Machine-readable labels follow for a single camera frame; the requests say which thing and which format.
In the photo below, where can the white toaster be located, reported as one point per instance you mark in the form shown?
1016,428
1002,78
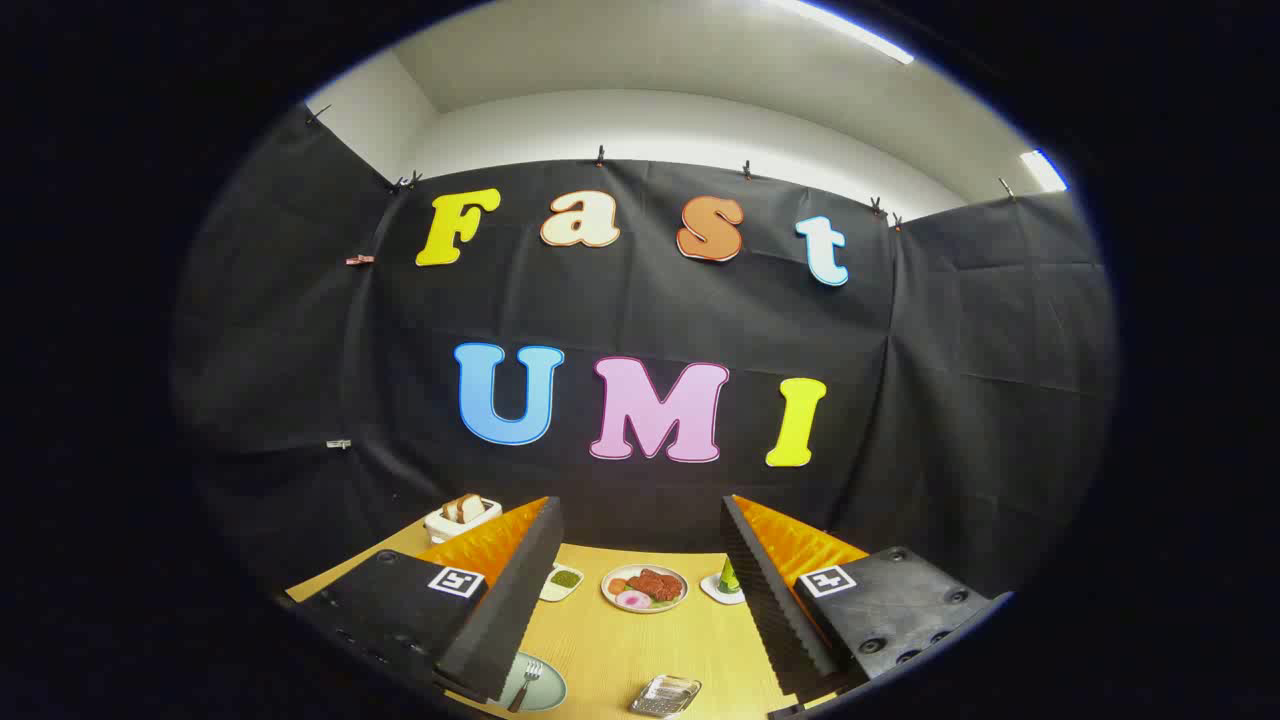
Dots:
470,527

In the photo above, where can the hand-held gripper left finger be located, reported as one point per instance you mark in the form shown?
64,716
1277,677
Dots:
510,610

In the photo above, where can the row of black cloth clips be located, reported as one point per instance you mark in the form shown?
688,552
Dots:
600,155

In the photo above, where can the green leafy vegetable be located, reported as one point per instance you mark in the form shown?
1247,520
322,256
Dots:
663,603

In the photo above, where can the white divided seasoning dish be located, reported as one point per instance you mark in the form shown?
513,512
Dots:
562,590

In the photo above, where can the light blue plate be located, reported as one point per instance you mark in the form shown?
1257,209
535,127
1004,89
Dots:
552,690

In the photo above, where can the long ceiling light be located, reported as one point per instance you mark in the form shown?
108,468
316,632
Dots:
850,30

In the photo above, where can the green drink bottle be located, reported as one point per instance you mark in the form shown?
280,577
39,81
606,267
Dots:
730,578

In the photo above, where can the round cream food plate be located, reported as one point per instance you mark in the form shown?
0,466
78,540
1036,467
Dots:
675,603

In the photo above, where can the pink ham slice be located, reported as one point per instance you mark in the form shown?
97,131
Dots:
633,599

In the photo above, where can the brown meat pieces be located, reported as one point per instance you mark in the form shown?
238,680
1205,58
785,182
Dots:
658,583

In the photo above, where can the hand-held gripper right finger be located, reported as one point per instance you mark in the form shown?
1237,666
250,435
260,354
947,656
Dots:
775,620

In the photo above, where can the black backdrop cloth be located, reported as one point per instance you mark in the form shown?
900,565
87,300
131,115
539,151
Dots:
640,310

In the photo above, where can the small ceiling light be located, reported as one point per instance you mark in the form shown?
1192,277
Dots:
1043,170

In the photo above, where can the white square coaster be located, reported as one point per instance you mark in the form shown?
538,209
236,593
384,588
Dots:
718,594

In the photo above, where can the toast slice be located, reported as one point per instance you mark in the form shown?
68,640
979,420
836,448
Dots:
452,511
472,507

